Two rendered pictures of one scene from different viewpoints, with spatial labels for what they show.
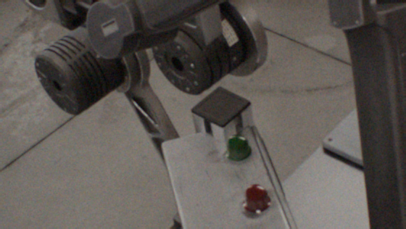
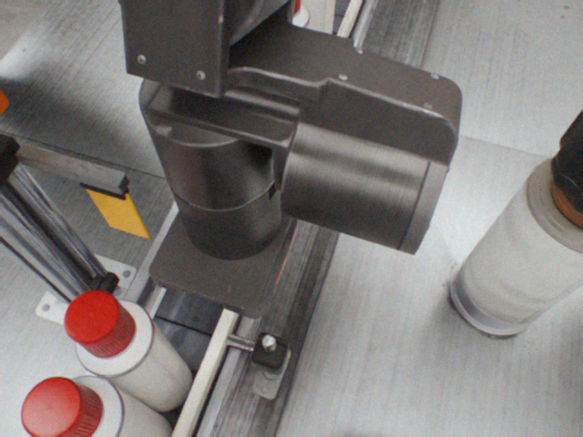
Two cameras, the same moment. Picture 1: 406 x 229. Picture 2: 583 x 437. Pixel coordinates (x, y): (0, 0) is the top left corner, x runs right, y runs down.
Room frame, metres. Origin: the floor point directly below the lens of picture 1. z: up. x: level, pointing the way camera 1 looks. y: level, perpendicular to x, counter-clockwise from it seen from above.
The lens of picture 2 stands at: (0.32, -0.10, 1.36)
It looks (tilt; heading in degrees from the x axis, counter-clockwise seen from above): 61 degrees down; 328
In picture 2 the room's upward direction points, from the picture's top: straight up
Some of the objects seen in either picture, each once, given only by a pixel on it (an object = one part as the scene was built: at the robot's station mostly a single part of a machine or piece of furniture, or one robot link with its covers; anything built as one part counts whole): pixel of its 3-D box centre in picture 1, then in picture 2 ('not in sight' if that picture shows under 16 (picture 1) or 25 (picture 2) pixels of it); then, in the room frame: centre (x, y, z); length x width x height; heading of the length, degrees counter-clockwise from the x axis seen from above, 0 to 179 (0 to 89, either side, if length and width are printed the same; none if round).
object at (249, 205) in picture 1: (256, 197); not in sight; (0.49, -0.03, 1.49); 0.03 x 0.03 x 0.02
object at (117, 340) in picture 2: not in sight; (137, 357); (0.46, -0.06, 0.98); 0.05 x 0.05 x 0.20
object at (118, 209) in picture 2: not in sight; (117, 209); (0.51, -0.10, 1.09); 0.03 x 0.01 x 0.06; 39
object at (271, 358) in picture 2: not in sight; (271, 356); (0.43, -0.15, 0.89); 0.03 x 0.03 x 0.12; 39
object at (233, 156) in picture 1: (237, 147); not in sight; (0.56, -0.03, 1.49); 0.03 x 0.03 x 0.02
